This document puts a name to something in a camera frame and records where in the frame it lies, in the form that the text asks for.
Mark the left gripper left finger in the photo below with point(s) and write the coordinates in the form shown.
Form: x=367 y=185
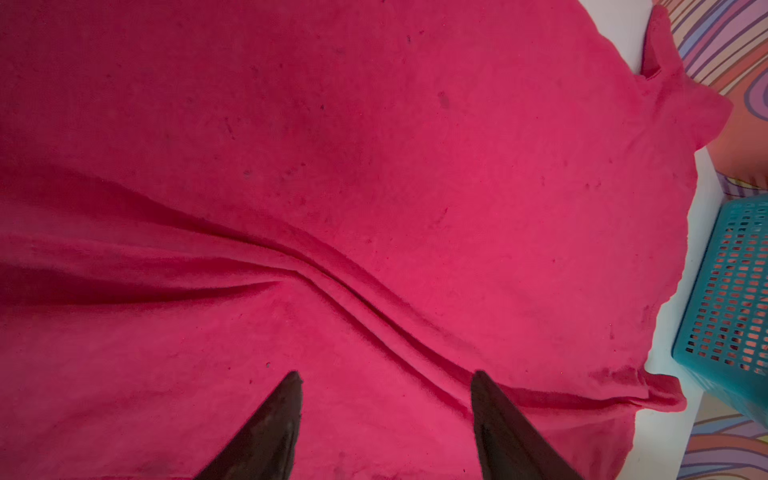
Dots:
x=265 y=446

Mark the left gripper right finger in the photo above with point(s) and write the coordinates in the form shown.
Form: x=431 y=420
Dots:
x=509 y=447

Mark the teal plastic basket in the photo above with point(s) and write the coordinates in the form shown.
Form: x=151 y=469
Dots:
x=722 y=339

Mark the magenta t shirt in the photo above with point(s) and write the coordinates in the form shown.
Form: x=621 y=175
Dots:
x=198 y=197

